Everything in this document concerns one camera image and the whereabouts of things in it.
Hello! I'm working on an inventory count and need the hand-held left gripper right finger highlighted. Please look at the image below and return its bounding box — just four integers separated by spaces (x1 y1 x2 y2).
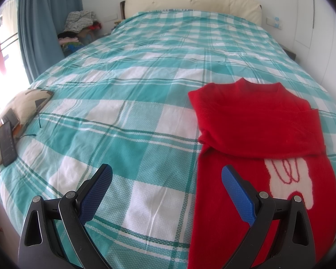
222 165 317 269

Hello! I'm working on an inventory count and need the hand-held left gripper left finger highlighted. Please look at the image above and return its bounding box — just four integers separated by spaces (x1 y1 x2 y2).
17 164 113 269

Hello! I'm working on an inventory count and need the red knit sweater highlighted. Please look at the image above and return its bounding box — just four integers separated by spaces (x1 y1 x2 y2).
187 78 336 269

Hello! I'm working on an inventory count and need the pile of colourful clothes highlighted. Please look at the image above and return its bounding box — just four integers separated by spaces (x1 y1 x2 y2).
57 24 103 57

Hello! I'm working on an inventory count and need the teal plaid bed blanket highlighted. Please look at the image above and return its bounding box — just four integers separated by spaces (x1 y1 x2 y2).
0 10 336 269

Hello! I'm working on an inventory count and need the black smartphone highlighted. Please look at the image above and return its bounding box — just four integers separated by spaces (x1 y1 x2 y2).
0 121 19 167

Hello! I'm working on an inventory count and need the beige patterned pillow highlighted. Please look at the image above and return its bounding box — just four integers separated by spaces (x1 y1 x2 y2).
0 89 54 165

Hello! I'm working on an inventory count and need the dark nightstand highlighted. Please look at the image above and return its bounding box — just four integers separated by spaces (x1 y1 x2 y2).
283 48 298 61

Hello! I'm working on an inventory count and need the blue curtain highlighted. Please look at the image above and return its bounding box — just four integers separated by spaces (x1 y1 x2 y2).
17 0 84 84

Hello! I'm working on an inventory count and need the grey patterned cloth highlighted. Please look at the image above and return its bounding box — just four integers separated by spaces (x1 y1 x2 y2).
64 11 99 33

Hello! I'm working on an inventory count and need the white wardrobe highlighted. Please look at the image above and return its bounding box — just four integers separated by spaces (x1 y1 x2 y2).
294 0 336 103

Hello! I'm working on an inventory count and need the cream padded headboard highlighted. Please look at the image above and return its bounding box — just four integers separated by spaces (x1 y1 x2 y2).
120 0 262 25

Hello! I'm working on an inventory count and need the thin black cable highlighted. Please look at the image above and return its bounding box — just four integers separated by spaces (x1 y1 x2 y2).
15 105 43 141

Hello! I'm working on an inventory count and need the white wall socket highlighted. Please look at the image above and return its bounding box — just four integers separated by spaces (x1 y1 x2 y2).
266 17 283 29

